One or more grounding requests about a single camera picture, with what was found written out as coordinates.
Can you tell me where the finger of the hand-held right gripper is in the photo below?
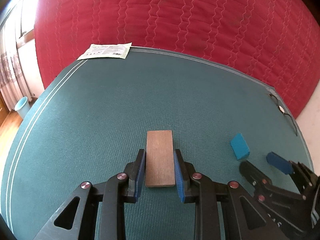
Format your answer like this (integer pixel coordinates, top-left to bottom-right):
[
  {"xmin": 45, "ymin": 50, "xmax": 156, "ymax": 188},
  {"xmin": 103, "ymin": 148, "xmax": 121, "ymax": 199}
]
[
  {"xmin": 266, "ymin": 151, "xmax": 294, "ymax": 175},
  {"xmin": 239, "ymin": 160, "xmax": 304, "ymax": 203}
]

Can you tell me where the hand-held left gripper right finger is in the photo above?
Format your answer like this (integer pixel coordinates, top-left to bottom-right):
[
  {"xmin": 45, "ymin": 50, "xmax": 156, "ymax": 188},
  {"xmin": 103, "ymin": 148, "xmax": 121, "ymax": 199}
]
[{"xmin": 174, "ymin": 149, "xmax": 283, "ymax": 240}]

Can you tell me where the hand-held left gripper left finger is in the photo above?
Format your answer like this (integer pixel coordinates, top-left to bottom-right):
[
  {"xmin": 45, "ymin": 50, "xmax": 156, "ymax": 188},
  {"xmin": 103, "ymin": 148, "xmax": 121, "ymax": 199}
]
[{"xmin": 32, "ymin": 149, "xmax": 147, "ymax": 240}]

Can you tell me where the brown wooden wedge block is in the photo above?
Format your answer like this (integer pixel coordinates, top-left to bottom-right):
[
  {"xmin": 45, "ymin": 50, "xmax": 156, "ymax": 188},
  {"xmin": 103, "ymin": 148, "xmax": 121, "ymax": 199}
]
[{"xmin": 145, "ymin": 130, "xmax": 175, "ymax": 187}]

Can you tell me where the blue wedge block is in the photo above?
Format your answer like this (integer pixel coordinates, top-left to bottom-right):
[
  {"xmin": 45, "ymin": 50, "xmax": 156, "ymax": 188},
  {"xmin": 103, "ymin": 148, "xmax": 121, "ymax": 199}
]
[{"xmin": 230, "ymin": 133, "xmax": 251, "ymax": 161}]

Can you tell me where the teal mat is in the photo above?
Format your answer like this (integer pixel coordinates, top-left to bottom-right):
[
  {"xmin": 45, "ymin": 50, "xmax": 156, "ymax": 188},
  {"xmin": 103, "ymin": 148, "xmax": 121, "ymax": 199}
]
[{"xmin": 0, "ymin": 46, "xmax": 314, "ymax": 240}]

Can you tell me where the printed paper leaflet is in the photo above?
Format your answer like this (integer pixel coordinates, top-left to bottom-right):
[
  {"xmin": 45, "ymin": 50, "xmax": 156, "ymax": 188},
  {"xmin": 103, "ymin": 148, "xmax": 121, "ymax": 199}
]
[{"xmin": 77, "ymin": 42, "xmax": 132, "ymax": 60}]

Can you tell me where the light blue trash bin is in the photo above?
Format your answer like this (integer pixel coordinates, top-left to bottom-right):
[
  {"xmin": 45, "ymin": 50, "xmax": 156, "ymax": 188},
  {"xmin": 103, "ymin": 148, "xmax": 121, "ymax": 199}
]
[{"xmin": 14, "ymin": 97, "xmax": 28, "ymax": 119}]

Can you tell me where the patterned curtain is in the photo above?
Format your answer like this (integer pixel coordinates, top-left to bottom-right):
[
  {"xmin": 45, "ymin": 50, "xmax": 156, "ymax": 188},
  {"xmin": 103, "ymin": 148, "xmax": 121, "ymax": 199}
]
[{"xmin": 0, "ymin": 40, "xmax": 28, "ymax": 110}]

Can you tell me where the red quilted blanket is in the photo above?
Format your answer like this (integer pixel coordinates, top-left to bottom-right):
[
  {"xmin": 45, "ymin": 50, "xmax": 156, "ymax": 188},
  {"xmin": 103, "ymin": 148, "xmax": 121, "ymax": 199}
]
[{"xmin": 34, "ymin": 0, "xmax": 320, "ymax": 119}]

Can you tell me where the window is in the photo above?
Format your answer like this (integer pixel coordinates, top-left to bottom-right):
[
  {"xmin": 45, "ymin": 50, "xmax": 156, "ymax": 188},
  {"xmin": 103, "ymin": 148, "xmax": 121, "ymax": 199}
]
[{"xmin": 15, "ymin": 0, "xmax": 37, "ymax": 46}]

